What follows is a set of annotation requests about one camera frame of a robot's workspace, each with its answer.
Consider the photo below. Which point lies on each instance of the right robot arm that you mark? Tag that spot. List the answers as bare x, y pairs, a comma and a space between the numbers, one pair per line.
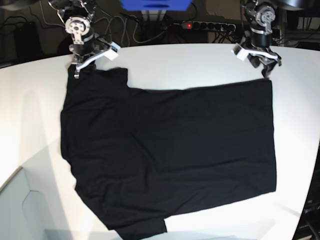
78, 19

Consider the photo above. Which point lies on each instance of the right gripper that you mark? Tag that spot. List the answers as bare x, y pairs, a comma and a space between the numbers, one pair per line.
82, 61

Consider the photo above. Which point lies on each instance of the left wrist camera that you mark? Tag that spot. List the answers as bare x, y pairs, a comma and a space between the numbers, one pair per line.
240, 52

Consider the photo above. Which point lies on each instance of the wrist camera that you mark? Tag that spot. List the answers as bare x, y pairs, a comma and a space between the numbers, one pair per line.
112, 51
240, 52

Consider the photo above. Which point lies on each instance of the blue box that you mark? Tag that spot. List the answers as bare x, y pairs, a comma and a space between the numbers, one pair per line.
167, 5

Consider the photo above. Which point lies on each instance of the black power strip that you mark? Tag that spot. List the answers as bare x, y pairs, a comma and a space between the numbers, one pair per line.
209, 26

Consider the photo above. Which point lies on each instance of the black T-shirt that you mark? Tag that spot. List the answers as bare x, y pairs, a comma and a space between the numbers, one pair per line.
141, 156

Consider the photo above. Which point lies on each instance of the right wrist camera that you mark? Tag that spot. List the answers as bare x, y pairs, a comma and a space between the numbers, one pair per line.
112, 51

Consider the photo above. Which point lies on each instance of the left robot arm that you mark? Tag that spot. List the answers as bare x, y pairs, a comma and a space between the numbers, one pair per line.
257, 40

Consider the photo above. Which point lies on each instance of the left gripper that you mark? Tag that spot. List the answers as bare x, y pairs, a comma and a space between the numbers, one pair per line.
258, 55

